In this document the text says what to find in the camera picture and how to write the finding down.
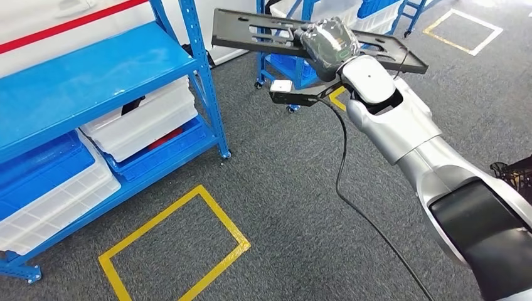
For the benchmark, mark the yellow floor tape square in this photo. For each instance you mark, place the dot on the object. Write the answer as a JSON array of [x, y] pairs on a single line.
[[486, 42], [149, 222]]

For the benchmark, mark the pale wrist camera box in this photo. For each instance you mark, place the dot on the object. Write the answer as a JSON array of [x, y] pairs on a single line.
[[281, 86]]

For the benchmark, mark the white car with red stripe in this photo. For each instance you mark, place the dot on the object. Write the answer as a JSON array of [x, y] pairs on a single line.
[[41, 16]]

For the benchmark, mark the blue wheeled shelf rack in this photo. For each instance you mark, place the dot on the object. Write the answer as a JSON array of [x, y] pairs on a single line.
[[261, 62]]

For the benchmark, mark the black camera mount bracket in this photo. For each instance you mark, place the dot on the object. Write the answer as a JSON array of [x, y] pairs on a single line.
[[299, 97]]

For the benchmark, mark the black plastic plate part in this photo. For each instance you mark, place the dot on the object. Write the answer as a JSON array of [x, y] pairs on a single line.
[[226, 29]]

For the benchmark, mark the blue metal shelf rack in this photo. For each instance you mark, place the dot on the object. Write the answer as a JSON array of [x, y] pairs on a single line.
[[83, 83]]

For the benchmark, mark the red object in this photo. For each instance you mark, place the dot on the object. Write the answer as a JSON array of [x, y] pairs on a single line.
[[166, 139]]

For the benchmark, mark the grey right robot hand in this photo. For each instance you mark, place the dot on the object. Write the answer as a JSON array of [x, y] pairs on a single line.
[[332, 45]]

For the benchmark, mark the blue plastic crate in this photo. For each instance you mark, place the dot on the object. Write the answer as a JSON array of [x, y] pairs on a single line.
[[166, 160], [287, 66], [41, 170], [372, 6]]

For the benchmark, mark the black mesh object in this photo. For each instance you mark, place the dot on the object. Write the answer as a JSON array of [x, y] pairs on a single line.
[[515, 174]]

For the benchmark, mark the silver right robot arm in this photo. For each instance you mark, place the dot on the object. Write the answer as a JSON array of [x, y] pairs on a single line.
[[395, 124]]

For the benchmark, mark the white plastic crate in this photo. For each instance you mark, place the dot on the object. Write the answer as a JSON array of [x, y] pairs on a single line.
[[158, 116], [332, 10], [62, 207], [376, 23]]

